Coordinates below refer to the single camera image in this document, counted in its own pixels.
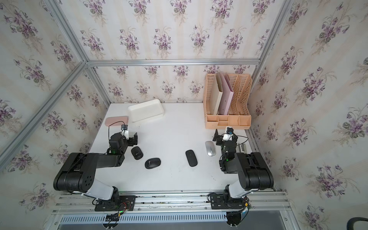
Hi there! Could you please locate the white vent grille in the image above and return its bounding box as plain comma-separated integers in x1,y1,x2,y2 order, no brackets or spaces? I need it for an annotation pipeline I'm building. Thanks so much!
60,212,227,225

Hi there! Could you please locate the aluminium rail frame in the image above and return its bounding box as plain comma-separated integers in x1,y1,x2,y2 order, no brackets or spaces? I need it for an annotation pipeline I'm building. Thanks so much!
44,190,299,230

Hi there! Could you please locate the black rounded wireless mouse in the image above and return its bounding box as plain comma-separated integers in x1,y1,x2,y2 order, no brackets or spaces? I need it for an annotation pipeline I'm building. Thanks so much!
145,158,161,169

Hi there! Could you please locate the pink rectangular case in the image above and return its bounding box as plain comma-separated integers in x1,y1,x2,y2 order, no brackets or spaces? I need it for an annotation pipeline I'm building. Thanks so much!
104,116,129,127

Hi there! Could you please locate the peach desk file organizer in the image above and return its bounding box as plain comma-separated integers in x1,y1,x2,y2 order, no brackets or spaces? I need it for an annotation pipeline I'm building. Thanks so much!
203,72,253,129

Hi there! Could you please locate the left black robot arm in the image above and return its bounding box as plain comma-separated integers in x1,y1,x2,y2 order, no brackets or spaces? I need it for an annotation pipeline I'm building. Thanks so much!
53,133,138,201

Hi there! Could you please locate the black slim mouse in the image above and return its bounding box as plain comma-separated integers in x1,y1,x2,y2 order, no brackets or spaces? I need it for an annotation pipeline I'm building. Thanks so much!
186,149,198,167

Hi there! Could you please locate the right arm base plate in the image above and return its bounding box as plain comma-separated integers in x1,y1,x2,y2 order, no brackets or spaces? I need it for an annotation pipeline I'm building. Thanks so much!
207,192,249,210

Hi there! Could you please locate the small black mouse with logo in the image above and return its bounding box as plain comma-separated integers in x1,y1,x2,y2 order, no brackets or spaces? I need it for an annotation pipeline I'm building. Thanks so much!
131,146,144,160

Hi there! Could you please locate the beige folder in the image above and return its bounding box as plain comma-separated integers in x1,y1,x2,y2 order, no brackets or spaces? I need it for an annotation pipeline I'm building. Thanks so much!
209,73,223,115

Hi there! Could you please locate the wrist white camera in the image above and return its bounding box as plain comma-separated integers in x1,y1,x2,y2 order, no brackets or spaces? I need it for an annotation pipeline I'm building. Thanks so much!
121,124,129,139
222,133,233,141

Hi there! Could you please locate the white storage box tray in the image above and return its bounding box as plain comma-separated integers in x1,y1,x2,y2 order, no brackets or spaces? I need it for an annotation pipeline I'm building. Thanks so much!
127,99,164,123

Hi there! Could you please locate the small silver object at edge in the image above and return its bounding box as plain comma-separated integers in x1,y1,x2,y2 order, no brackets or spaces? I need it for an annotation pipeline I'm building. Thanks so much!
239,144,247,153

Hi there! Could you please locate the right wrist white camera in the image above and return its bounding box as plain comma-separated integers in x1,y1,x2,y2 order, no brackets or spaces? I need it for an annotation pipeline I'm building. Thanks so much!
222,133,233,141

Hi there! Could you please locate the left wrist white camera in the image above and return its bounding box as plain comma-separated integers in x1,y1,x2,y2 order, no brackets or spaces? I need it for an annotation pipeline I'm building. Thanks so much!
121,124,129,139

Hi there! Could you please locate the pink folder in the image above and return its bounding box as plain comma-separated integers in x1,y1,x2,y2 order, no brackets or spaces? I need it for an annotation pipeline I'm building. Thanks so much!
218,72,234,115

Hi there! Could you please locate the silver slim mouse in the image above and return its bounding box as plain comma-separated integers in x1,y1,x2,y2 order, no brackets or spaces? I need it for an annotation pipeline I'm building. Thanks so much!
205,141,216,157

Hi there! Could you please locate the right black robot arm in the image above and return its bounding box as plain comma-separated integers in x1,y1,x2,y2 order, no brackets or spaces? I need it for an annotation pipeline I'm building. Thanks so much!
213,127,274,200

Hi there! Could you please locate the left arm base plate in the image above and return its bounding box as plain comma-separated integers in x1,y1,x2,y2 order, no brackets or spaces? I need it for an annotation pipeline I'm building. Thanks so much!
94,195,137,212

